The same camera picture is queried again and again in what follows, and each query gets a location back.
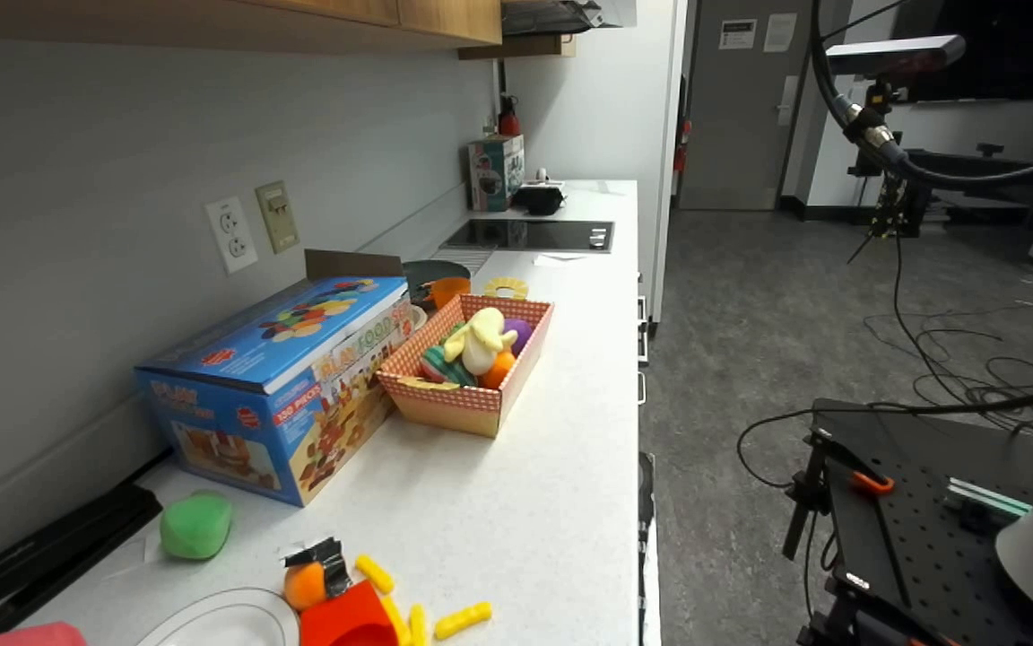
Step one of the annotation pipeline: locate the black toy piece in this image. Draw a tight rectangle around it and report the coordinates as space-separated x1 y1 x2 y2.
280 536 353 593

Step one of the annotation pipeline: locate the black flat device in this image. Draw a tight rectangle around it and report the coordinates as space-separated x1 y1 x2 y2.
0 480 163 639

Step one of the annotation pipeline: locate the yellow toy fry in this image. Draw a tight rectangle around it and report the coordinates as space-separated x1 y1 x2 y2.
429 599 497 641
402 603 434 646
351 554 402 599

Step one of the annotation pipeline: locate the orange toy ball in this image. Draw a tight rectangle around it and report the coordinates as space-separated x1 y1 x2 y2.
280 561 328 614

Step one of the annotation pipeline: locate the small clear plate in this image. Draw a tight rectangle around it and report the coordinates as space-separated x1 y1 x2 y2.
137 585 302 646

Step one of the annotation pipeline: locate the green toy vegetable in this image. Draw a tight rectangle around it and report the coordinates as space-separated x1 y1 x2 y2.
418 343 478 386

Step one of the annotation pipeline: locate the white paper sign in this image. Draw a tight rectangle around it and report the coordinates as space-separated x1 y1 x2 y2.
761 11 804 59
712 14 761 53

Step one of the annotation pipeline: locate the black camera stand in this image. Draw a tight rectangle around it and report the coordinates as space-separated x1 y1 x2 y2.
851 74 943 245

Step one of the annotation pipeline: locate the green toy sponge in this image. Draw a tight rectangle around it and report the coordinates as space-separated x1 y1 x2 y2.
157 492 237 568

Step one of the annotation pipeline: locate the grey door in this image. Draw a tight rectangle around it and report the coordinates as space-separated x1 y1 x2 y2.
673 0 830 216

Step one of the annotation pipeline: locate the beige wall switch plate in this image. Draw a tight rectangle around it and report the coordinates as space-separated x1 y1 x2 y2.
251 177 306 255

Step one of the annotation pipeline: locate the blue toy food box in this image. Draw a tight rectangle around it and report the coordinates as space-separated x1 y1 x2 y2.
133 273 417 508

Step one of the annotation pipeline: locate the dark grey round plate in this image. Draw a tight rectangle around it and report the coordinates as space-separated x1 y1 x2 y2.
402 257 474 288

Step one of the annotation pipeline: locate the yellow toy slice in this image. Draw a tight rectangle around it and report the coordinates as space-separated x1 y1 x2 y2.
480 276 533 300

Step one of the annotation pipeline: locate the orange clamp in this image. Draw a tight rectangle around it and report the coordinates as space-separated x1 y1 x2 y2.
846 465 899 501

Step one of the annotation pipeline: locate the black stereo camera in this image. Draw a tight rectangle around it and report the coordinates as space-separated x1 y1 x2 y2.
822 30 972 86

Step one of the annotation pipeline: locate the stainless range hood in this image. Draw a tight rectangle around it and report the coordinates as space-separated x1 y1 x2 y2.
497 0 642 39

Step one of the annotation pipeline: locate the pale yellow toy corn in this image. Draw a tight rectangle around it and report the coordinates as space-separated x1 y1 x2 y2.
457 306 516 382

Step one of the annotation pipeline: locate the black perforated table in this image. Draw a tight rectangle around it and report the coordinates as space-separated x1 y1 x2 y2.
804 398 1033 646

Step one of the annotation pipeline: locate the purple toy vegetable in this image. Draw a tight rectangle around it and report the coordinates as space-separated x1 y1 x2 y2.
500 317 539 354

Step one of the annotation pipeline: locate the black bowl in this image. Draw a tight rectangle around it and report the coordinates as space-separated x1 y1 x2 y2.
508 178 570 219

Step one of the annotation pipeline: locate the black glass cooktop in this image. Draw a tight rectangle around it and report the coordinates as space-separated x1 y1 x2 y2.
437 216 615 255

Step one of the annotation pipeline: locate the red checkered cardboard basket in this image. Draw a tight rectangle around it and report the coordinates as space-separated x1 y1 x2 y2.
373 289 555 441

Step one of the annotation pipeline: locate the white wall outlet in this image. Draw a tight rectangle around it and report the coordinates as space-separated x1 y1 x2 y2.
199 194 260 276

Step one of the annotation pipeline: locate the orange plastic cup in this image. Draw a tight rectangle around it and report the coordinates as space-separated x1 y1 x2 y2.
422 276 474 317

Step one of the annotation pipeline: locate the orange toy fruit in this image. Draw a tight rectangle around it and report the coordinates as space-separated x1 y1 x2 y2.
478 348 516 392

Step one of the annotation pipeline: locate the teal bar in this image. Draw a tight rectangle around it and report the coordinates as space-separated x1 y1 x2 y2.
943 475 1033 519

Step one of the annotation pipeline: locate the red toy fries box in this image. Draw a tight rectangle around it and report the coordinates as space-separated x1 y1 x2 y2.
298 578 407 646

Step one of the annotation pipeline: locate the black clamp mount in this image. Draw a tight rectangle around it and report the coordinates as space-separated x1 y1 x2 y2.
778 426 859 568

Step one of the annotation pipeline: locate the teal cardboard box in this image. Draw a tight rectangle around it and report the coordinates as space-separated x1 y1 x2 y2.
462 134 530 216

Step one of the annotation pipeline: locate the wooden wall cabinet frame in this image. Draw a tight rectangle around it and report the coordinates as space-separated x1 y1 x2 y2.
0 0 506 53

